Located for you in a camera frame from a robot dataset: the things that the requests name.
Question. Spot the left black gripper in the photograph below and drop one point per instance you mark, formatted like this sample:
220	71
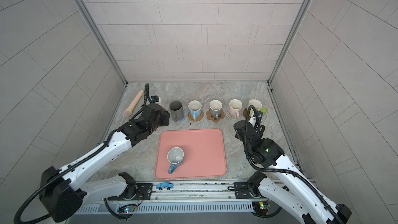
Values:
166	116

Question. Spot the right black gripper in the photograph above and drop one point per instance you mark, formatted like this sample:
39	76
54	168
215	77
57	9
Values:
237	135

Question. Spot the grey metal mug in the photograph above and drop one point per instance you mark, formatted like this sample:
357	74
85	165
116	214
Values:
176	109

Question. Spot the white multicolour woven coaster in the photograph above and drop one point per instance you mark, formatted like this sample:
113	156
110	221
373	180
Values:
233	114

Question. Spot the green mug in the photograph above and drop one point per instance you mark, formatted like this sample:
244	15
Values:
257	105

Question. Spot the white mug pink handle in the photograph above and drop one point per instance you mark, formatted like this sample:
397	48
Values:
235	104

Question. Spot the light blue handled mug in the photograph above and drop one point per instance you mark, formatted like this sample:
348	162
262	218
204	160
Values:
195	109

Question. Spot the cork paw coaster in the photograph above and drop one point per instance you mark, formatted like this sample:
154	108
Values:
211	118

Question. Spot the rattan woven coaster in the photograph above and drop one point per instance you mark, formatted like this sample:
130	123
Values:
191	118

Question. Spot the teal handled mug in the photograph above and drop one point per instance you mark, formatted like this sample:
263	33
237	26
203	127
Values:
215	109

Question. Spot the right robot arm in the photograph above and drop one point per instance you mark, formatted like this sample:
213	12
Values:
277	178

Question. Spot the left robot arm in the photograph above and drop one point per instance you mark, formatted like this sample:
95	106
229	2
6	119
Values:
64	191

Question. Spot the beige wooden pestle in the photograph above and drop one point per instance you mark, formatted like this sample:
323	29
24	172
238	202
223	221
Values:
129	110

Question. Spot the pink silicone tray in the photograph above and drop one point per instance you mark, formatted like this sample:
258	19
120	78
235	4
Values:
204	154

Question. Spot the blue toy car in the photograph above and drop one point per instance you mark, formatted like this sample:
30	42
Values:
164	186

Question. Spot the right circuit board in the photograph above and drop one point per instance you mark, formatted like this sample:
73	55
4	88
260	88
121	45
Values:
260	209

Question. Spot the circuit board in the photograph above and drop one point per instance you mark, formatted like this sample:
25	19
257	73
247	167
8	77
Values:
260	209
127	209

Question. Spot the left circuit board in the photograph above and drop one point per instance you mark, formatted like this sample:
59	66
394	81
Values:
127	209

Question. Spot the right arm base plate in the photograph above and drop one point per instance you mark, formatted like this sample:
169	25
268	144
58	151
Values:
245	190

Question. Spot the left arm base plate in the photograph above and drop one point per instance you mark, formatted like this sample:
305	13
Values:
135	192

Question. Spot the aluminium rail frame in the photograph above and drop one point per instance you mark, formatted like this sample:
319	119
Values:
183	190

